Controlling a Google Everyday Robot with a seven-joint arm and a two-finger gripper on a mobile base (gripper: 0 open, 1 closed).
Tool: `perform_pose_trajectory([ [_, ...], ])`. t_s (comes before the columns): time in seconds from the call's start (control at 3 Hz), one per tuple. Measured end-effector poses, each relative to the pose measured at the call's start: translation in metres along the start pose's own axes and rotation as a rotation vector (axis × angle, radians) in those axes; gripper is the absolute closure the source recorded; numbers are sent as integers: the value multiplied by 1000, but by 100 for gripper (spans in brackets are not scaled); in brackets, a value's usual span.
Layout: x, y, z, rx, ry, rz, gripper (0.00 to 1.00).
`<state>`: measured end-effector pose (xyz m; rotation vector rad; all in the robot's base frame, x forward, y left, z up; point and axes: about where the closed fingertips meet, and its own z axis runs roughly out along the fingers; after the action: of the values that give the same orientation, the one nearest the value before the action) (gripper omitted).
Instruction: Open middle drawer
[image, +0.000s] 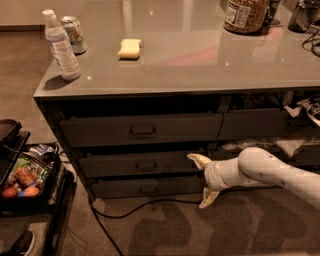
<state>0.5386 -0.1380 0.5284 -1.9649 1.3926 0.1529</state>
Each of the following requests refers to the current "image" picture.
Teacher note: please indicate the green soda can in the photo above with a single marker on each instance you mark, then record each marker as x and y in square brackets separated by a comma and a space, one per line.
[73, 29]

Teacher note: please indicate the large snack jar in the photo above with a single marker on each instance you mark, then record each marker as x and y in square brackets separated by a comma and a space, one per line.
[245, 16]

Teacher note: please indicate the orange snack can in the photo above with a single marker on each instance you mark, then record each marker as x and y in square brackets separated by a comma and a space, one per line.
[24, 176]

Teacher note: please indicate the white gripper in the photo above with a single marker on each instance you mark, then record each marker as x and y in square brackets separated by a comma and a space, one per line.
[211, 175]

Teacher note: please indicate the dark kettle appliance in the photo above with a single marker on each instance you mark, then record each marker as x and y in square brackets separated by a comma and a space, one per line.
[305, 14]

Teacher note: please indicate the clear plastic water bottle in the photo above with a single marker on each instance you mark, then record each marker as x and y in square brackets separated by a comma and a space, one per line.
[60, 46]

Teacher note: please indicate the dark glass behind jar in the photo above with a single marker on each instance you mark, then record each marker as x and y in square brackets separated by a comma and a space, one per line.
[271, 12]

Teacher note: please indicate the patterned bag in drawer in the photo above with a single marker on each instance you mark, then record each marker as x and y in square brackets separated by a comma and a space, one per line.
[310, 105]

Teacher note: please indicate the grey drawer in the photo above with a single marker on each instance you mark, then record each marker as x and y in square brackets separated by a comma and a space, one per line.
[305, 157]
[137, 164]
[265, 123]
[144, 129]
[147, 187]

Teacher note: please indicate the orange fruit in tray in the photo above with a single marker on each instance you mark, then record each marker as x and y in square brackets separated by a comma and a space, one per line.
[31, 191]

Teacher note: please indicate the grey drawer cabinet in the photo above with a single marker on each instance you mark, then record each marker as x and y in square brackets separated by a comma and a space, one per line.
[188, 64]

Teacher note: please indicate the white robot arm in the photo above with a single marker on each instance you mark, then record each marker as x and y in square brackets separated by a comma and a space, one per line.
[255, 167]

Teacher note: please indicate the black tray of snacks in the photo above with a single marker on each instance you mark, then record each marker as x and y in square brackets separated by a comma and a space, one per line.
[44, 162]

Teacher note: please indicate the red apple in tray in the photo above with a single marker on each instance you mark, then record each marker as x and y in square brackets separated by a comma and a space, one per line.
[10, 192]

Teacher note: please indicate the yellow sponge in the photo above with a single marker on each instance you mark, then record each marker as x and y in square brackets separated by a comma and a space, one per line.
[130, 49]

